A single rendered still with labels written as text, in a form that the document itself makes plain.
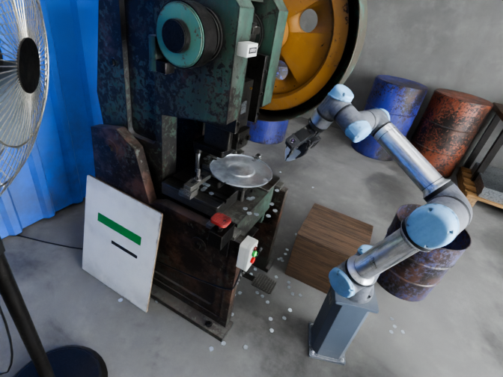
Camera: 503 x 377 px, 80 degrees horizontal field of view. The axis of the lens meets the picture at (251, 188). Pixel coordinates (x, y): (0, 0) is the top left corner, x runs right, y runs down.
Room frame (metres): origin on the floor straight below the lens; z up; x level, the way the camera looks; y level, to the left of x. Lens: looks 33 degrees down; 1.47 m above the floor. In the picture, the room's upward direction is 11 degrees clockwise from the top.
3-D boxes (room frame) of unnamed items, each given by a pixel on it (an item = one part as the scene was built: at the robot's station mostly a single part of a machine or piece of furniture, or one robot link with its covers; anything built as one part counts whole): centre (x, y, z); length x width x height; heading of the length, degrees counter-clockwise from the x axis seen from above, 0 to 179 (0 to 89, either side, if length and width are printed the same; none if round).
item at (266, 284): (1.20, 0.05, 0.14); 0.59 x 0.10 x 0.05; 68
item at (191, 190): (1.10, 0.24, 0.76); 0.17 x 0.06 x 0.10; 158
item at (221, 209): (1.26, 0.18, 0.68); 0.45 x 0.30 x 0.06; 158
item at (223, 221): (0.86, 0.09, 0.72); 0.07 x 0.06 x 0.08; 68
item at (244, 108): (1.24, 0.14, 1.04); 0.17 x 0.15 x 0.30; 68
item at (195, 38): (1.25, 0.18, 1.33); 0.66 x 0.18 x 0.18; 158
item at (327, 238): (1.46, -0.56, 0.18); 0.40 x 0.38 x 0.35; 70
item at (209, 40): (1.03, 0.29, 1.31); 0.22 x 0.12 x 0.22; 68
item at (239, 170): (1.21, 0.06, 0.78); 0.29 x 0.29 x 0.01
